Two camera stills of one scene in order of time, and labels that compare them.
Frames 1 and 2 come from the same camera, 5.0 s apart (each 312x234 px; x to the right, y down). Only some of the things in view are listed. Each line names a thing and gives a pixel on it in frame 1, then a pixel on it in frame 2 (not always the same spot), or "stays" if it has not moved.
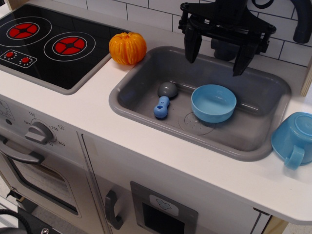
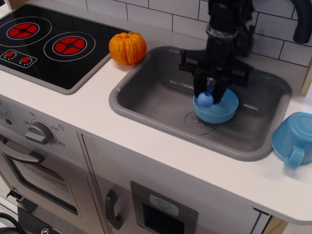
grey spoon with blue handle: x=165 y=90 -> x=205 y=99
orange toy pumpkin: x=127 y=48 stays
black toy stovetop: x=51 y=50 stays
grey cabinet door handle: x=116 y=222 stays
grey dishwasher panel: x=156 y=214 stays
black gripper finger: x=246 y=53 -> x=221 y=86
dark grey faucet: x=303 y=23 stays
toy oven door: x=58 y=191 stays
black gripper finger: x=192 y=41 -> x=200 y=83
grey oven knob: x=40 y=132 stays
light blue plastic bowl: x=213 y=103 stays
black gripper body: x=231 y=20 -> x=218 y=58
